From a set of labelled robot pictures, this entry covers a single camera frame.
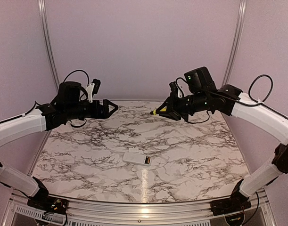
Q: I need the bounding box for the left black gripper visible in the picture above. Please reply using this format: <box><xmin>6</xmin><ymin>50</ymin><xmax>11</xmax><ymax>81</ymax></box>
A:
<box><xmin>65</xmin><ymin>98</ymin><xmax>118</xmax><ymax>120</ymax></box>

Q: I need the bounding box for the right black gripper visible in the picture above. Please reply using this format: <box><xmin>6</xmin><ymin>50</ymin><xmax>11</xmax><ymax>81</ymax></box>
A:
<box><xmin>156</xmin><ymin>90</ymin><xmax>210</xmax><ymax>121</ymax></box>

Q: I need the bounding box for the yellow handled screwdriver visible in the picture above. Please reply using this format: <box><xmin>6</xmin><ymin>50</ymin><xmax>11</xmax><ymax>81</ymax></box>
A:
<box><xmin>150</xmin><ymin>109</ymin><xmax>166</xmax><ymax>115</ymax></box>

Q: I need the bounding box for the white battery cover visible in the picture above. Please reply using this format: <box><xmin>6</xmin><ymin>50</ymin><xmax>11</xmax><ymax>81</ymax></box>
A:
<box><xmin>129</xmin><ymin>147</ymin><xmax>139</xmax><ymax>153</ymax></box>

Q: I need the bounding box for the white remote control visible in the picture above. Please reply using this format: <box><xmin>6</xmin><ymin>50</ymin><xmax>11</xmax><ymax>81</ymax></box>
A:
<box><xmin>123</xmin><ymin>153</ymin><xmax>152</xmax><ymax>166</ymax></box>

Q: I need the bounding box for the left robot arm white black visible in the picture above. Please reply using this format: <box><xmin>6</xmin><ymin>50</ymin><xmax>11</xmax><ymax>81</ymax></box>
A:
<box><xmin>0</xmin><ymin>79</ymin><xmax>118</xmax><ymax>210</ymax></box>

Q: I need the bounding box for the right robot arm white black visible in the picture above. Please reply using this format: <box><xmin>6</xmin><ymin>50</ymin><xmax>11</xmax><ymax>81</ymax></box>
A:
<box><xmin>151</xmin><ymin>66</ymin><xmax>288</xmax><ymax>211</ymax></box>

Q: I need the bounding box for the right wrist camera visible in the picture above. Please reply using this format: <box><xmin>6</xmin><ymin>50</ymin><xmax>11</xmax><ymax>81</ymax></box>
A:
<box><xmin>169</xmin><ymin>81</ymin><xmax>184</xmax><ymax>98</ymax></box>

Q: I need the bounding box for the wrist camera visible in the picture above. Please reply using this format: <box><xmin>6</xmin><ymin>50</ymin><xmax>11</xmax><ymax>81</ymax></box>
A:
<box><xmin>169</xmin><ymin>81</ymin><xmax>184</xmax><ymax>98</ymax></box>
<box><xmin>86</xmin><ymin>79</ymin><xmax>101</xmax><ymax>103</ymax></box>

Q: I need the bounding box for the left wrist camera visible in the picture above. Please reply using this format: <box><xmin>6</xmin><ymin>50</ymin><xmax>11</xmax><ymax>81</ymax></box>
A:
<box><xmin>86</xmin><ymin>79</ymin><xmax>101</xmax><ymax>103</ymax></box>

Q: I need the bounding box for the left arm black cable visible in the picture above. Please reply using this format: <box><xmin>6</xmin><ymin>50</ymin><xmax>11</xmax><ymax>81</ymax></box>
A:
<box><xmin>63</xmin><ymin>69</ymin><xmax>91</xmax><ymax>102</ymax></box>

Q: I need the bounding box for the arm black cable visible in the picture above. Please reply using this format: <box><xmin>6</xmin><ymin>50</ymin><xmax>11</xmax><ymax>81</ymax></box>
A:
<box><xmin>238</xmin><ymin>74</ymin><xmax>274</xmax><ymax>105</ymax></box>
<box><xmin>63</xmin><ymin>69</ymin><xmax>91</xmax><ymax>102</ymax></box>

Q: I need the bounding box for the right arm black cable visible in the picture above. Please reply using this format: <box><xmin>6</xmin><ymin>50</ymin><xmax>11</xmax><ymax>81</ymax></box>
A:
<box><xmin>238</xmin><ymin>74</ymin><xmax>274</xmax><ymax>105</ymax></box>

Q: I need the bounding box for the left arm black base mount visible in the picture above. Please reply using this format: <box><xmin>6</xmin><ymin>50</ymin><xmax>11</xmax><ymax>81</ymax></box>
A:
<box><xmin>27</xmin><ymin>196</ymin><xmax>68</xmax><ymax>215</ymax></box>

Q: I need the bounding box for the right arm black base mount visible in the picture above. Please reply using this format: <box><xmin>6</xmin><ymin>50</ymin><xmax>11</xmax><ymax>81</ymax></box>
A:
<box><xmin>210</xmin><ymin>198</ymin><xmax>252</xmax><ymax>216</ymax></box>

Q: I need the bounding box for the right aluminium frame post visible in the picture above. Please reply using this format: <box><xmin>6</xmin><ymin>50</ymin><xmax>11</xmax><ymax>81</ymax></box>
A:
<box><xmin>222</xmin><ymin>0</ymin><xmax>247</xmax><ymax>85</ymax></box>

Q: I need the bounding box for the aluminium frame post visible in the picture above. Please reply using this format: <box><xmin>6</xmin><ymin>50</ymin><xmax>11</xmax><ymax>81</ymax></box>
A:
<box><xmin>222</xmin><ymin>0</ymin><xmax>247</xmax><ymax>85</ymax></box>
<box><xmin>38</xmin><ymin>0</ymin><xmax>60</xmax><ymax>91</ymax></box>

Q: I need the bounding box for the left aluminium frame post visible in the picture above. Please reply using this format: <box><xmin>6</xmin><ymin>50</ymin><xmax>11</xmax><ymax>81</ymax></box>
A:
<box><xmin>38</xmin><ymin>0</ymin><xmax>60</xmax><ymax>91</ymax></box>

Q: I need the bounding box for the front aluminium rail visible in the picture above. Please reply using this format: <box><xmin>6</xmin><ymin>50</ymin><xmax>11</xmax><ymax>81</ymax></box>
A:
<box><xmin>7</xmin><ymin>188</ymin><xmax>276</xmax><ymax>226</ymax></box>

